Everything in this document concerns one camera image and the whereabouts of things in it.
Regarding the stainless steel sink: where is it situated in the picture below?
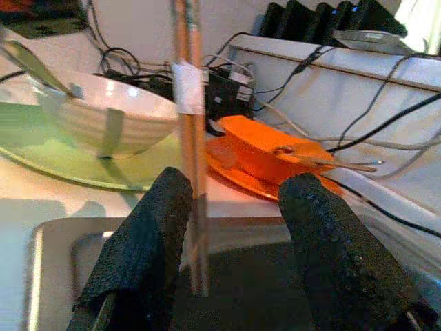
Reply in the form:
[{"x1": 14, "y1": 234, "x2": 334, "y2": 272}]
[{"x1": 26, "y1": 216, "x2": 311, "y2": 331}]

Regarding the long black power strip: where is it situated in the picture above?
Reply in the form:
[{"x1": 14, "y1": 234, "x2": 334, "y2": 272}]
[{"x1": 103, "y1": 67, "x2": 175, "y2": 101}]

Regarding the green plate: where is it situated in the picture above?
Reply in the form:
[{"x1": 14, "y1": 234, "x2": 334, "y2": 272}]
[{"x1": 0, "y1": 99, "x2": 207, "y2": 193}]

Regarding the white cable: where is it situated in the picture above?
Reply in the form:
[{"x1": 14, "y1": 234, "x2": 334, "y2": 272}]
[{"x1": 254, "y1": 98, "x2": 441, "y2": 152}]

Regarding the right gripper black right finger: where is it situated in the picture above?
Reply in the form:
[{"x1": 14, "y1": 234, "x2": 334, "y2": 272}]
[{"x1": 277, "y1": 173, "x2": 441, "y2": 331}]

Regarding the white ceramic bowl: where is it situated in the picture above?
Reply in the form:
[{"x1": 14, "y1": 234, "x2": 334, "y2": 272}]
[{"x1": 32, "y1": 70, "x2": 181, "y2": 160}]

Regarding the silver round metal dish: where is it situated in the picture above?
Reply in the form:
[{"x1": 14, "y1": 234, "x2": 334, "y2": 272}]
[{"x1": 332, "y1": 29, "x2": 406, "y2": 48}]

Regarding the wooden chopstick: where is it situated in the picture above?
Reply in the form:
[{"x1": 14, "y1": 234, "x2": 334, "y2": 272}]
[
  {"x1": 292, "y1": 153, "x2": 378, "y2": 173},
  {"x1": 173, "y1": 0, "x2": 201, "y2": 297}
]

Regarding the orange bowl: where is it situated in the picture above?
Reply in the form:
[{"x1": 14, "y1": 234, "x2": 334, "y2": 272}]
[{"x1": 218, "y1": 115, "x2": 337, "y2": 182}]

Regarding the black battery blue light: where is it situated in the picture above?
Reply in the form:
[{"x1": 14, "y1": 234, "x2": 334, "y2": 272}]
[
  {"x1": 332, "y1": 1, "x2": 361, "y2": 35},
  {"x1": 308, "y1": 2, "x2": 337, "y2": 44},
  {"x1": 258, "y1": 2, "x2": 285, "y2": 37},
  {"x1": 280, "y1": 0, "x2": 313, "y2": 41},
  {"x1": 356, "y1": 0, "x2": 409, "y2": 37}
]

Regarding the white paper chopstick band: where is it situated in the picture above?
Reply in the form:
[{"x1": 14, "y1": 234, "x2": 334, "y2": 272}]
[{"x1": 171, "y1": 61, "x2": 207, "y2": 115}]

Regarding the black charger white label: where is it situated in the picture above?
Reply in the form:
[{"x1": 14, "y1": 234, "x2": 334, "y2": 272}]
[{"x1": 205, "y1": 65, "x2": 256, "y2": 121}]

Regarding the thin black cable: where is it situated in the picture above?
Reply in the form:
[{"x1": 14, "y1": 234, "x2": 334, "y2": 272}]
[{"x1": 250, "y1": 43, "x2": 334, "y2": 113}]

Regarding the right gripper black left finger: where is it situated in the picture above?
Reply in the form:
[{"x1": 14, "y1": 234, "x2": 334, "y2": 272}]
[{"x1": 67, "y1": 166, "x2": 194, "y2": 331}]

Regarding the looped black cable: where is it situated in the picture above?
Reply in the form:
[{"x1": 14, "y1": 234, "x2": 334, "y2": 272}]
[{"x1": 82, "y1": 0, "x2": 142, "y2": 82}]

